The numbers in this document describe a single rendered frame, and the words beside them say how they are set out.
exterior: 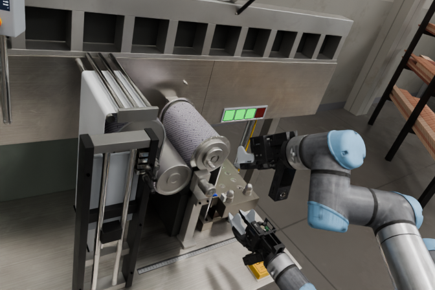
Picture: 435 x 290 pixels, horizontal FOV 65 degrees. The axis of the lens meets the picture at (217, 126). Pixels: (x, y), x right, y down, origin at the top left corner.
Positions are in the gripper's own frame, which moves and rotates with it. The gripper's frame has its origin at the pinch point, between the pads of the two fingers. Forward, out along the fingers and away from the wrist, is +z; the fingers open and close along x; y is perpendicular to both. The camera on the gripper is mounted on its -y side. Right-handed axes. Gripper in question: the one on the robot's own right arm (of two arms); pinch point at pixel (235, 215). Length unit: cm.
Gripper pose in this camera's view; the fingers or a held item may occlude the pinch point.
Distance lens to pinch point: 116.0
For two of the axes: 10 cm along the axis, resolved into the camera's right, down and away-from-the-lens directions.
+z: -5.1, -5.4, 6.7
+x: -8.3, 0.9, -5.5
